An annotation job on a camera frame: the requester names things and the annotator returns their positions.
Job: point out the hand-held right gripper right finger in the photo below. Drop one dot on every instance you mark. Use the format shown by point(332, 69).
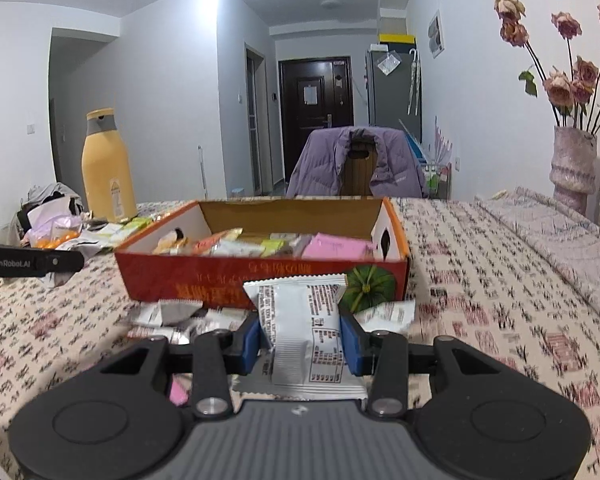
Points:
point(352, 347)

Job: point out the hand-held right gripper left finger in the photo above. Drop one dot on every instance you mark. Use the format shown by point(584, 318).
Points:
point(252, 345)

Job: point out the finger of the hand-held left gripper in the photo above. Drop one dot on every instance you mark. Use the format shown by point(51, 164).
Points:
point(62, 261)

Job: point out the orange cardboard box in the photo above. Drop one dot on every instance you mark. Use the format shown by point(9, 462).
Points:
point(260, 280)

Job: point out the white plastic bag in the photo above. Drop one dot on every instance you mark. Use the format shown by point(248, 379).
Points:
point(52, 222)

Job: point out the heap of small sachets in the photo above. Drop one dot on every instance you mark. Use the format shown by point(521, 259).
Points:
point(97, 235)

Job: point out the green and white snack packet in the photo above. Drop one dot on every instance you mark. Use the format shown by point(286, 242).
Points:
point(136, 226)
point(111, 232)

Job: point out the pile of clothes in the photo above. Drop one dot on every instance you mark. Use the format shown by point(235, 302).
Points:
point(45, 195)

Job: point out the pile of white snack packets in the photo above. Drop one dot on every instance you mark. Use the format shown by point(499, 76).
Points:
point(180, 320)

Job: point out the pink snack packet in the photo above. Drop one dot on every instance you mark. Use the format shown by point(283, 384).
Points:
point(178, 392)
point(337, 247)

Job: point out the yellow thermos bottle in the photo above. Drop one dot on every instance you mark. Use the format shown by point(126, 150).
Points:
point(107, 165)

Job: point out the heap of mixed snack packets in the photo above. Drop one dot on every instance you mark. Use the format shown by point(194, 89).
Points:
point(215, 245)

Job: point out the blue stool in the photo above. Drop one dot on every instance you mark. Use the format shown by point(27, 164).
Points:
point(237, 191)

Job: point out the white mop pole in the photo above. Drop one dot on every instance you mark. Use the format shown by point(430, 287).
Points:
point(200, 170)

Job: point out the wooden chair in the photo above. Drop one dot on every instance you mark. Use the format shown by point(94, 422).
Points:
point(360, 172)

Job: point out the purple puffer jacket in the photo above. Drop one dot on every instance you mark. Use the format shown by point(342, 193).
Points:
point(325, 160)

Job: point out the folding drying rack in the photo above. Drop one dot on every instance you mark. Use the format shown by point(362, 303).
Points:
point(432, 160)

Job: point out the dark entrance door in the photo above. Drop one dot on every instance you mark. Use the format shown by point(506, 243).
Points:
point(315, 120)

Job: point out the grey refrigerator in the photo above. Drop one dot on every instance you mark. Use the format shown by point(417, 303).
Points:
point(392, 90)

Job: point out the hanging umbrellas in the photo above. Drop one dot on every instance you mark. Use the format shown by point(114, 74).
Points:
point(414, 85)

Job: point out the pink textured vase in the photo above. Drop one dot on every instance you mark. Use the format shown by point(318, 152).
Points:
point(572, 170)

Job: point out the clear plastic bag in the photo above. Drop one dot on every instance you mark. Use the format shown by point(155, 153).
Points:
point(387, 62)

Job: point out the yellow box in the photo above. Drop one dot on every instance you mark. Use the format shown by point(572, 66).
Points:
point(397, 38)

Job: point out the dried rose bouquet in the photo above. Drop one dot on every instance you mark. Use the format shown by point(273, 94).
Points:
point(570, 80)

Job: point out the wall poster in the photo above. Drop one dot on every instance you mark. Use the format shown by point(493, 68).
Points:
point(435, 35)

